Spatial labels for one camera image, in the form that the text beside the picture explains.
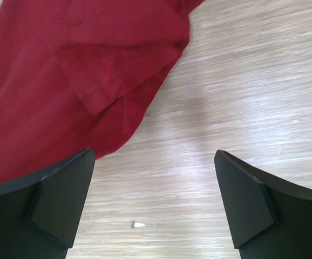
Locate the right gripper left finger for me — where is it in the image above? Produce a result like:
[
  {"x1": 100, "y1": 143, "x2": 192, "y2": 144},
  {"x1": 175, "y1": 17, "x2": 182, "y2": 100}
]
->
[{"x1": 0, "y1": 148, "x2": 95, "y2": 259}]

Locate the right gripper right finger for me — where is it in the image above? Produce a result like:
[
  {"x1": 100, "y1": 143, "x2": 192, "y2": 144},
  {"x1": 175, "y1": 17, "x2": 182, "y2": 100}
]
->
[{"x1": 214, "y1": 150, "x2": 312, "y2": 259}]

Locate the red t shirt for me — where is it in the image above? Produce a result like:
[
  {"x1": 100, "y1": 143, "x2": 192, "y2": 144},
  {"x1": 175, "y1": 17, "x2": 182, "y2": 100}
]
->
[{"x1": 0, "y1": 1, "x2": 200, "y2": 183}]

